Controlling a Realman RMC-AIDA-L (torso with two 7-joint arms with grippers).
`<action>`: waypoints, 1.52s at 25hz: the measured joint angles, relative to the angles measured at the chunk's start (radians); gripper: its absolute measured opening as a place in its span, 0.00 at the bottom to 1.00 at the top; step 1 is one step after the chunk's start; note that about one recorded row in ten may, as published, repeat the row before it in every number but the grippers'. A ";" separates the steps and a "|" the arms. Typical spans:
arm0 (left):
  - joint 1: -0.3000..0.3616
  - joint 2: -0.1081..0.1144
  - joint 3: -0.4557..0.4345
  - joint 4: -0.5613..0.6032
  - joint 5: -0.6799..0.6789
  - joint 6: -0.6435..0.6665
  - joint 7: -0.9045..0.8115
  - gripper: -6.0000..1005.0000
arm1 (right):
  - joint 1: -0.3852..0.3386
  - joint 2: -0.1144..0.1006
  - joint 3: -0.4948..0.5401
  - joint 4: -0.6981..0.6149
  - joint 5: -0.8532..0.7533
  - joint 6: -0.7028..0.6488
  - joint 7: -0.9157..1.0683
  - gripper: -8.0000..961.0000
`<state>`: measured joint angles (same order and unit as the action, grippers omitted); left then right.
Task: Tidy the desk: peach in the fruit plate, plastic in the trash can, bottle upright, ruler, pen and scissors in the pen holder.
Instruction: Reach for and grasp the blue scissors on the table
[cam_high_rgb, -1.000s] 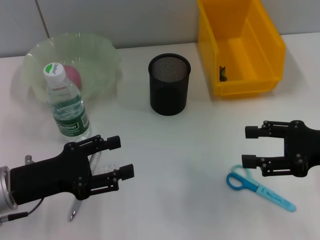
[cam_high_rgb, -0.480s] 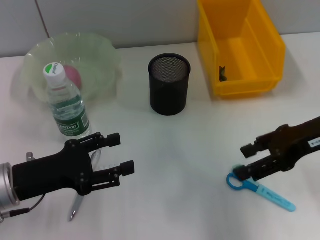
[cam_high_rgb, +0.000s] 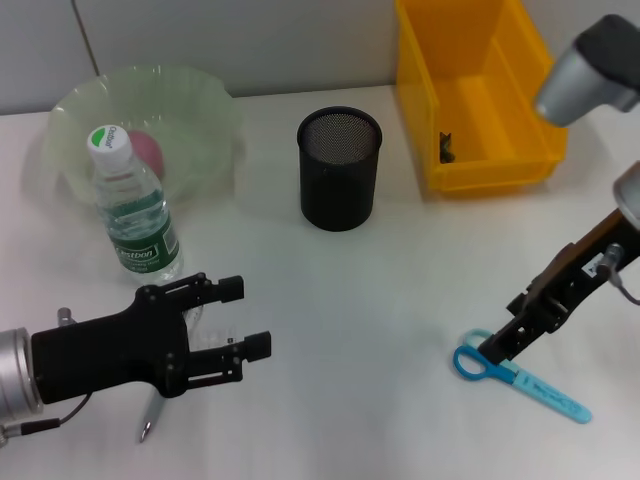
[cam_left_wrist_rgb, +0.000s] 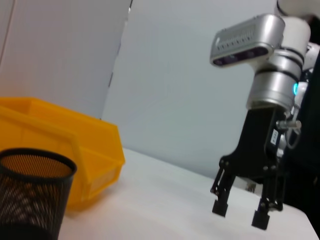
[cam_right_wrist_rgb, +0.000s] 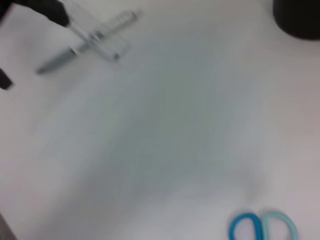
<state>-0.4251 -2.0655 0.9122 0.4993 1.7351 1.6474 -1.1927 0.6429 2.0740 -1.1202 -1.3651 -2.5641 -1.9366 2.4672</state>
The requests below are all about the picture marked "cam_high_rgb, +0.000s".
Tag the pink peach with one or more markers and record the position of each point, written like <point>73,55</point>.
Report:
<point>150,152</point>

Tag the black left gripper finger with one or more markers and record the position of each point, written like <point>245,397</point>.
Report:
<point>235,357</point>
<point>220,292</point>

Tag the black mesh pen holder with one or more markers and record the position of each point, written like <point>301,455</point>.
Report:
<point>337,185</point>

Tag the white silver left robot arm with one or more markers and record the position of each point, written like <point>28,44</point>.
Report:
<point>15,375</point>

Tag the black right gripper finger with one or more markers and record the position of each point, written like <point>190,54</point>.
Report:
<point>520,305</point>
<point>510,345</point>

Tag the clear water bottle green label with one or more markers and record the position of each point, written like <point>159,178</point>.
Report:
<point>135,215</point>

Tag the translucent green fruit plate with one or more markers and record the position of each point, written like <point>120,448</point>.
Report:
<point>200,130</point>

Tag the green plastic wrapper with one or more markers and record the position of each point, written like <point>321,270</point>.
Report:
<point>446,150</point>

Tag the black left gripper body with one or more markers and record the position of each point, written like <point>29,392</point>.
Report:
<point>110,355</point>

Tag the yellow plastic bin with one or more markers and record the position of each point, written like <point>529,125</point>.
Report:
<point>480,100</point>

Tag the grey silver ballpoint pen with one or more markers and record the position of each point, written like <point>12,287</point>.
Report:
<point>150,420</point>

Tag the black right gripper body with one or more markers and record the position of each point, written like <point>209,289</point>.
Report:
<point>575,280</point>

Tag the blue capped scissors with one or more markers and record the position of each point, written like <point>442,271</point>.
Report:
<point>545,392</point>

